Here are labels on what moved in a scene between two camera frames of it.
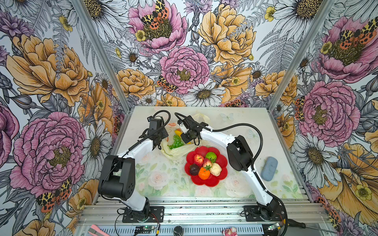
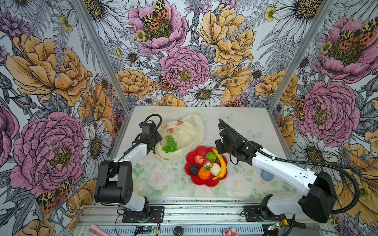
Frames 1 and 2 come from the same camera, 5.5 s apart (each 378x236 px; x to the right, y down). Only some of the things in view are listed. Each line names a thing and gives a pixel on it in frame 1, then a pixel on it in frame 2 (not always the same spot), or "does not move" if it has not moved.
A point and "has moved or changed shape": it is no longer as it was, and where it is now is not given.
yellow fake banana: x=179 y=133 to x=223 y=163
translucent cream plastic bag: x=181 y=150 has moved or changed shape
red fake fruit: x=198 y=160 does not move
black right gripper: x=186 y=139 to x=218 y=144
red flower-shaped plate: x=221 y=160 does not move
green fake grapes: x=177 y=142 to x=172 y=145
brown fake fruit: x=194 y=169 does not move
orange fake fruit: x=204 y=172 does not move
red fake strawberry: x=206 y=163 does not move
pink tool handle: x=94 y=230 does not move
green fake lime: x=211 y=156 does not move
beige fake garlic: x=216 y=169 does not move
